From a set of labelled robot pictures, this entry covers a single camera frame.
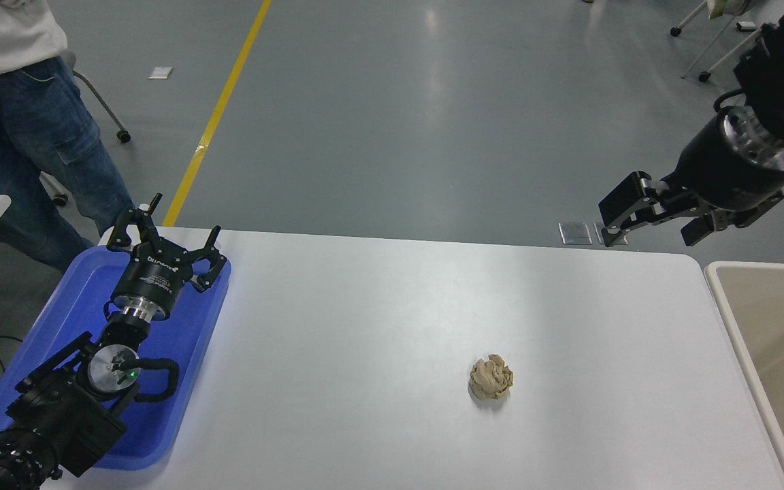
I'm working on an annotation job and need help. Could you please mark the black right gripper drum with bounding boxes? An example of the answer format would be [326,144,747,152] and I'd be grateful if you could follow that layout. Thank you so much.
[666,113,784,212]

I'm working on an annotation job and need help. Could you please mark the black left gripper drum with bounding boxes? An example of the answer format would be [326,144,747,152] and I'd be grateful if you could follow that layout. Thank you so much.
[111,242,193,321]

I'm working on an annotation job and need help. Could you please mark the tan paper ball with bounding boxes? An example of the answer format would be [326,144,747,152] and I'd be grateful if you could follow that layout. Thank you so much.
[469,354,515,401]

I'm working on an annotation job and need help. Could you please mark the blue plastic tray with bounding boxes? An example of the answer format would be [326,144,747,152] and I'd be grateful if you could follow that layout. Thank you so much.
[0,245,232,472]

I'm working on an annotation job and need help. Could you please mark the white chair with castors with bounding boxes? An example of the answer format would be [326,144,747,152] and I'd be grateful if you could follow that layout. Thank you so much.
[670,0,774,84]

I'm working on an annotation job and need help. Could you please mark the grey chair with castors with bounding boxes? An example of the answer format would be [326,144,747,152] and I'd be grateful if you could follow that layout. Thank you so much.
[39,49,131,207]

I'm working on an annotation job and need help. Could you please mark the person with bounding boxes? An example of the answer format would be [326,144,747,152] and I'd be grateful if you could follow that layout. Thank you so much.
[0,0,135,272]

